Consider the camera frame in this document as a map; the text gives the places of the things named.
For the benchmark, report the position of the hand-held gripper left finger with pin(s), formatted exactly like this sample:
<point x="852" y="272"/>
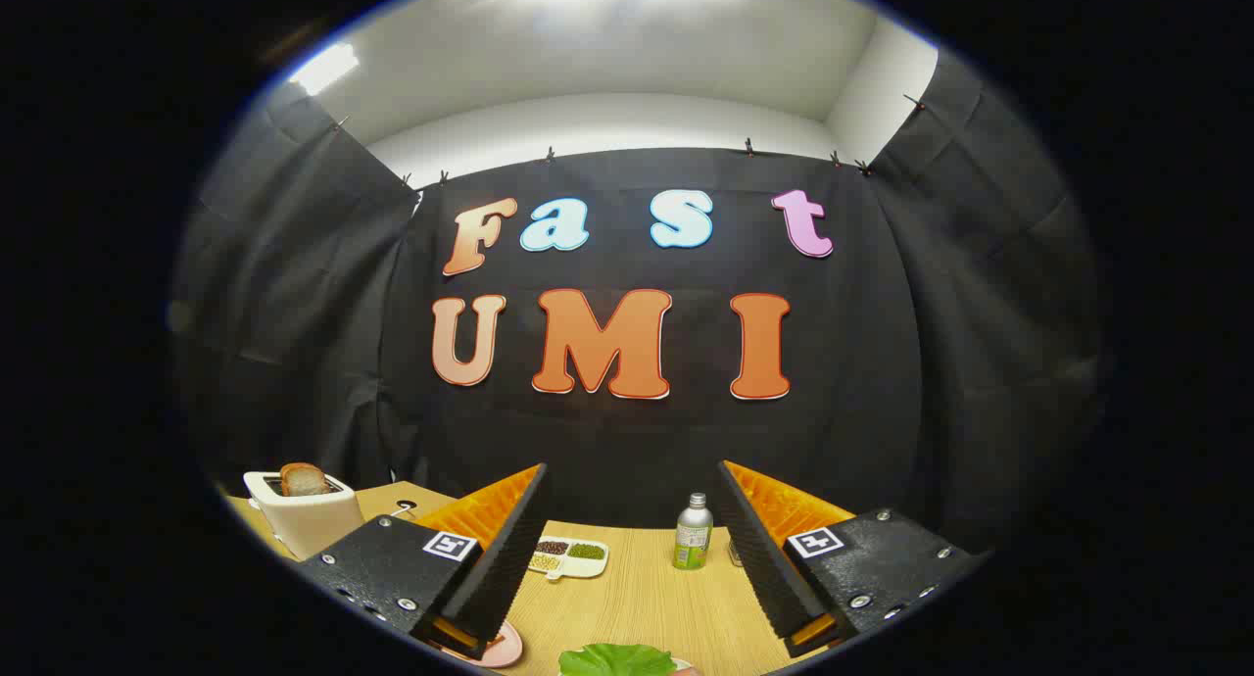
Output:
<point x="509" y="558"/>

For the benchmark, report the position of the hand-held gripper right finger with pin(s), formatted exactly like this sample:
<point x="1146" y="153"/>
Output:
<point x="759" y="558"/>

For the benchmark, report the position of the green lettuce leaf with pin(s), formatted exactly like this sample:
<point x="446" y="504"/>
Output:
<point x="615" y="660"/>

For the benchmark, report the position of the toasted bread slice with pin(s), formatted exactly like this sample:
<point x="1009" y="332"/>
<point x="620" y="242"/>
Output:
<point x="304" y="480"/>

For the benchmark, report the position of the pile of soy beans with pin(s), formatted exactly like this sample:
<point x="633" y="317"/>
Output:
<point x="545" y="562"/>

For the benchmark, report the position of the pile of red beans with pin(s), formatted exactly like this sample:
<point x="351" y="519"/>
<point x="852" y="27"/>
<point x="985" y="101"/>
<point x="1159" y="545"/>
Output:
<point x="553" y="548"/>

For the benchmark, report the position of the green drink bottle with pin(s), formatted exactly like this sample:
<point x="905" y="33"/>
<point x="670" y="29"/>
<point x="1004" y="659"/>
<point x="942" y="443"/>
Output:
<point x="693" y="544"/>

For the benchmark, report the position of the pile of green beans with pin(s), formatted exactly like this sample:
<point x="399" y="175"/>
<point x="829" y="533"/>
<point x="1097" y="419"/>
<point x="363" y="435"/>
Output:
<point x="587" y="552"/>

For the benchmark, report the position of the white divided dish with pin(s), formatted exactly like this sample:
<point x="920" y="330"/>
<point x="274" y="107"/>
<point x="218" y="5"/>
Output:
<point x="588" y="566"/>

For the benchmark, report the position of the pink round plate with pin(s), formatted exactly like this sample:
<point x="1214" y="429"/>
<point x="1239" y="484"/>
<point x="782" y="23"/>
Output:
<point x="502" y="649"/>

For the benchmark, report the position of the black backdrop cloth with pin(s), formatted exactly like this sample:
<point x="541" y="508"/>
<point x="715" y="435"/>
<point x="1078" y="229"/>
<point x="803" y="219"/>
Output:
<point x="627" y="441"/>

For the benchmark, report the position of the white toaster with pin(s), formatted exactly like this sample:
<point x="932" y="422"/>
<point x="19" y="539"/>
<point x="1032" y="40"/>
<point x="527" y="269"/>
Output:
<point x="309" y="524"/>

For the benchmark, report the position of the ceiling light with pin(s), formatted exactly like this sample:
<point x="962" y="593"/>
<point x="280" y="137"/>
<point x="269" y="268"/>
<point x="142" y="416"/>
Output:
<point x="325" y="69"/>

